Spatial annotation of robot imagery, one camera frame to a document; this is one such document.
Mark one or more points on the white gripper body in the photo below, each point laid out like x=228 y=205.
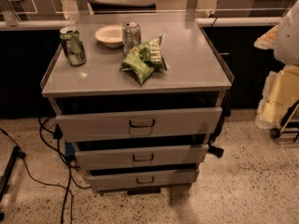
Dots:
x=288 y=37

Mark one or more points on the clear acrylic barrier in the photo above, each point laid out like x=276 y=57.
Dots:
x=206 y=12

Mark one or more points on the grey drawer cabinet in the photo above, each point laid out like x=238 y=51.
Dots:
x=197 y=77

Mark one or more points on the black stand leg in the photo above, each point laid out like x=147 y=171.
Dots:
x=16 y=153

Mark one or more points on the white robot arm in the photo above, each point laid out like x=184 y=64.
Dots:
x=286 y=49

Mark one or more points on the wheeled cart base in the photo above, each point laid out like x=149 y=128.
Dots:
x=288 y=124

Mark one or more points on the green chip bag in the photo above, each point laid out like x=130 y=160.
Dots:
x=144 y=59

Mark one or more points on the silver soda can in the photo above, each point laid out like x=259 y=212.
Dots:
x=131 y=35

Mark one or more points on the grey top drawer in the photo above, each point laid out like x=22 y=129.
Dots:
x=138 y=124

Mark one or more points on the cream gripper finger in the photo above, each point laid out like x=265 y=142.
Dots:
x=267 y=40

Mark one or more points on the green soda can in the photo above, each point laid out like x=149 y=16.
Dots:
x=72 y=46

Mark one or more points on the white bowl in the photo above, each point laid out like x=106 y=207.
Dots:
x=110 y=36

